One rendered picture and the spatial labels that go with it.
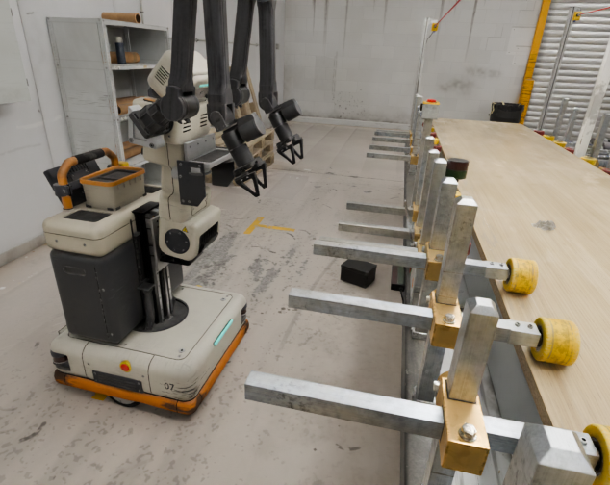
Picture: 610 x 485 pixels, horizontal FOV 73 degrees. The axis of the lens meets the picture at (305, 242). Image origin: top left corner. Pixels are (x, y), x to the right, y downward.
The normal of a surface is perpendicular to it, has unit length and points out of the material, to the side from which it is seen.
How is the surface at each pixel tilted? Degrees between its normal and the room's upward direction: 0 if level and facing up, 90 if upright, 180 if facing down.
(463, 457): 90
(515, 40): 90
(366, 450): 0
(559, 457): 45
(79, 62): 90
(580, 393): 0
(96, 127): 90
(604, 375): 0
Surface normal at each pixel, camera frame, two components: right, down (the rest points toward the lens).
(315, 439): 0.04, -0.91
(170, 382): -0.25, 0.40
